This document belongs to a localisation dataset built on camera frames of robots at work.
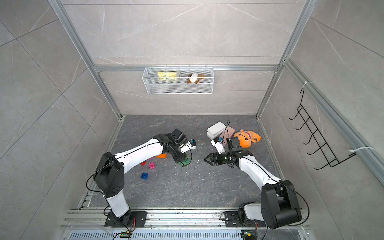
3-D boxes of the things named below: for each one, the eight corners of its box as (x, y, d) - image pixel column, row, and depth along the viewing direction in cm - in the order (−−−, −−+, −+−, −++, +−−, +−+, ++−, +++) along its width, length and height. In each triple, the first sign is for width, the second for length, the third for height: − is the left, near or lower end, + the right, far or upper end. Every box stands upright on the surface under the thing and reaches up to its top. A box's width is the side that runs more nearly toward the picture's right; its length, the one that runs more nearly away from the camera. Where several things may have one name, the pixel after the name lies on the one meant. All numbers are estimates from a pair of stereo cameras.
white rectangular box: (212, 141, 107) (212, 136, 102) (205, 134, 111) (205, 130, 106) (225, 131, 113) (226, 126, 108) (218, 125, 116) (219, 120, 112)
